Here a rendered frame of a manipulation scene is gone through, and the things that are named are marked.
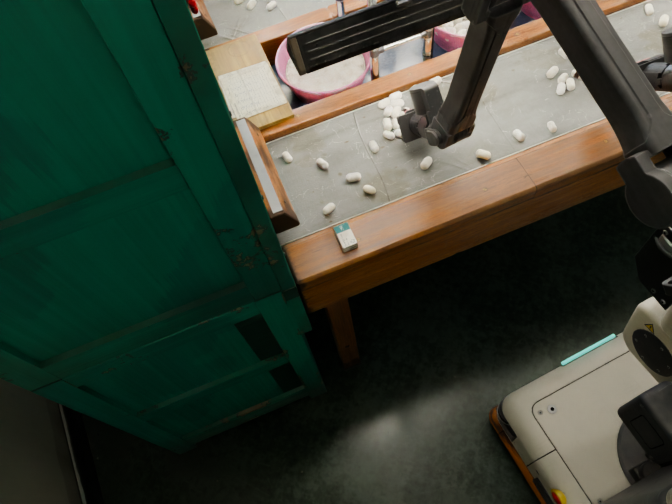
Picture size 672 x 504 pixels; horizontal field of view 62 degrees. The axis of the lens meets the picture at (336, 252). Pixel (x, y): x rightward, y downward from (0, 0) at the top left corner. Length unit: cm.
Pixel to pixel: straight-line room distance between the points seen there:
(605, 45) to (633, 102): 8
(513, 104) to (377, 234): 52
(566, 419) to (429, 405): 45
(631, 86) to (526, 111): 73
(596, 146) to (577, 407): 69
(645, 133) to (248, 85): 105
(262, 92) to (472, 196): 61
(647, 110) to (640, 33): 99
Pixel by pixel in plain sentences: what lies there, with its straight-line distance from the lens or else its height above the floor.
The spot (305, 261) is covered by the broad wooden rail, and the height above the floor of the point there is 76.
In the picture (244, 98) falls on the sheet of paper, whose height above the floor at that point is 78.
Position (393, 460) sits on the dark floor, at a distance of 187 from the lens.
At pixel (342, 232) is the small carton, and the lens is 124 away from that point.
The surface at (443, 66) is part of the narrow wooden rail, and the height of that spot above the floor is 76.
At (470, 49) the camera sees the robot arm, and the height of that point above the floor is 116.
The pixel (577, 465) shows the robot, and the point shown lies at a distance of 166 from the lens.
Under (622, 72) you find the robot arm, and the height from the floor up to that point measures 131.
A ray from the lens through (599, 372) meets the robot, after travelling 173.
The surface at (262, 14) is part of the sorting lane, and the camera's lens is 182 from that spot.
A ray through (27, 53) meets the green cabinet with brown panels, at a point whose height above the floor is 150.
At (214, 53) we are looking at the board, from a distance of 168.
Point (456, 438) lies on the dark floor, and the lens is 189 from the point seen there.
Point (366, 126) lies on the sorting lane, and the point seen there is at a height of 74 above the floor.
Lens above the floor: 186
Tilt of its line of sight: 62 degrees down
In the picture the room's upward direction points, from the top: 12 degrees counter-clockwise
